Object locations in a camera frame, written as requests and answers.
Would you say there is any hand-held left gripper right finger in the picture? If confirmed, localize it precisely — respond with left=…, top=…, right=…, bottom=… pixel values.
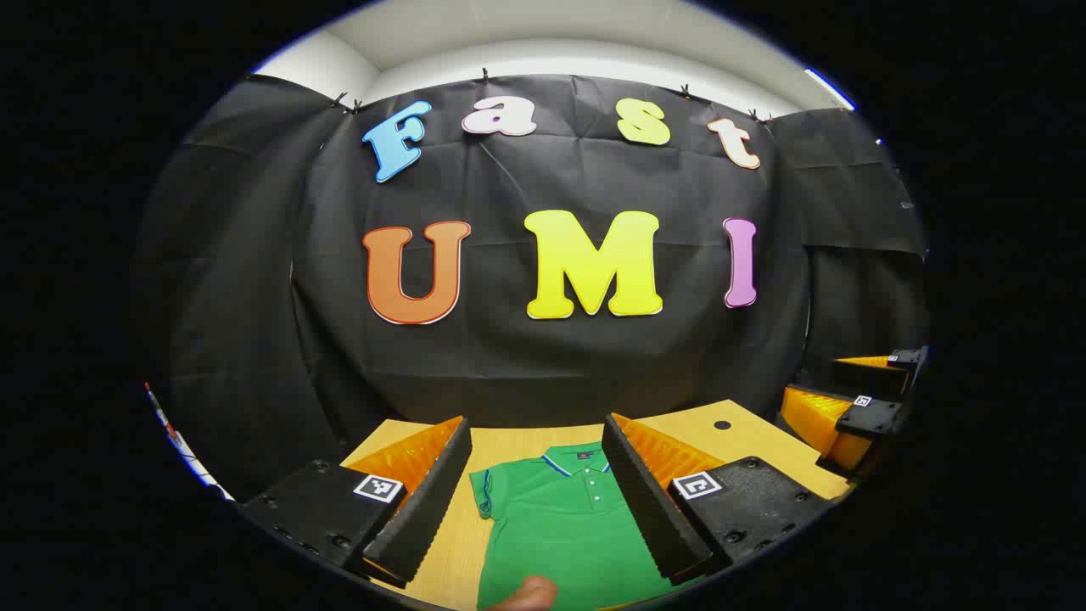
left=602, top=413, right=837, bottom=588

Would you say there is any green polo T-shirt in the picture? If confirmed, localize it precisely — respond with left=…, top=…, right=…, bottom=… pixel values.
left=471, top=441, right=703, bottom=611

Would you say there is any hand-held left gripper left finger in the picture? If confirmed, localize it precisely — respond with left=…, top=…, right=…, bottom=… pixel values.
left=240, top=416, right=473, bottom=588

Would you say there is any black backdrop cloth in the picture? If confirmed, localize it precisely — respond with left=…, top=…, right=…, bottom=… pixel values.
left=132, top=72, right=930, bottom=502

